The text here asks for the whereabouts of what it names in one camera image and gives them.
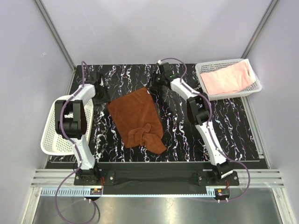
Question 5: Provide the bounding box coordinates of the slotted cable duct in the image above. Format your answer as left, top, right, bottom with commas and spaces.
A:
41, 188, 100, 197

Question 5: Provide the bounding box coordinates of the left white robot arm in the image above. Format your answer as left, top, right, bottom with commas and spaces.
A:
54, 71, 110, 185

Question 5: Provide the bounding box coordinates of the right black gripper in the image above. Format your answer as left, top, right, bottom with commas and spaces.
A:
145, 71, 164, 91

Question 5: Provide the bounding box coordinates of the right controller board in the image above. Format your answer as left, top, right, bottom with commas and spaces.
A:
215, 189, 230, 198

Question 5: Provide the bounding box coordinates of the pink towel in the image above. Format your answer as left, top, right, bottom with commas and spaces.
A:
200, 59, 256, 95

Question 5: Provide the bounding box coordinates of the left controller board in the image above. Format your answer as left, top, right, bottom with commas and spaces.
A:
90, 188, 103, 195

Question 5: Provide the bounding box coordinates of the controller board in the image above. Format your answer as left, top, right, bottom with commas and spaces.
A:
90, 188, 103, 195
215, 189, 230, 198

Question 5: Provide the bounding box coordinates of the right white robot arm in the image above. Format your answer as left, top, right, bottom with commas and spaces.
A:
149, 60, 233, 185

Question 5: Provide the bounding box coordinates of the empty white mesh basket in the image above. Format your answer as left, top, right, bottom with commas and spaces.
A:
195, 58, 262, 101

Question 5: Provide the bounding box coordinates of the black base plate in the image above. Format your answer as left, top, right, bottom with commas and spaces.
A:
74, 162, 239, 187

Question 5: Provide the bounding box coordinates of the white basket with towels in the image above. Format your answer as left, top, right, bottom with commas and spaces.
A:
41, 99, 94, 156

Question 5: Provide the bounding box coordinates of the brown towel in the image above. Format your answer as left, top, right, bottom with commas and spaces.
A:
107, 87, 166, 154

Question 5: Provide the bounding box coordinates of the purple cable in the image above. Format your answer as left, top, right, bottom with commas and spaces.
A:
54, 61, 101, 222
157, 57, 252, 202

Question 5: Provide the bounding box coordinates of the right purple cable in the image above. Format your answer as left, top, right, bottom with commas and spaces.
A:
157, 57, 252, 202

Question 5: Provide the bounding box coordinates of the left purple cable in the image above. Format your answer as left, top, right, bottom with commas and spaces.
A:
54, 61, 101, 222

